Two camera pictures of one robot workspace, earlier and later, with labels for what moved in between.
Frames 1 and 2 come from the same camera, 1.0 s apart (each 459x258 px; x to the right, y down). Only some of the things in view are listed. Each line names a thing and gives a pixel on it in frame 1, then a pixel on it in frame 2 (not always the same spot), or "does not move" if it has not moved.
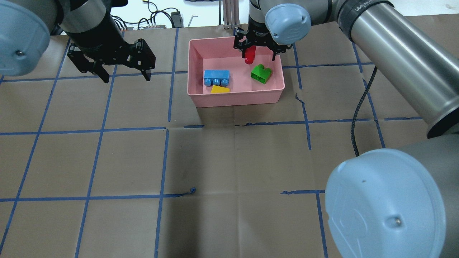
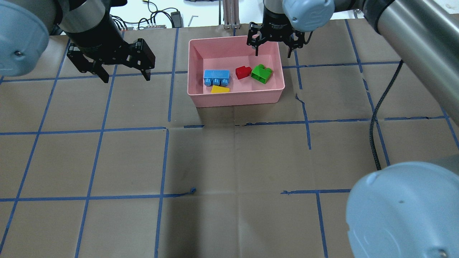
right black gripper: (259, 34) → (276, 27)
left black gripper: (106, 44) does not move
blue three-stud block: (216, 77) does not move
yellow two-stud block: (219, 89) does not move
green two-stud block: (260, 73) does not move
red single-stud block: (250, 52) → (242, 72)
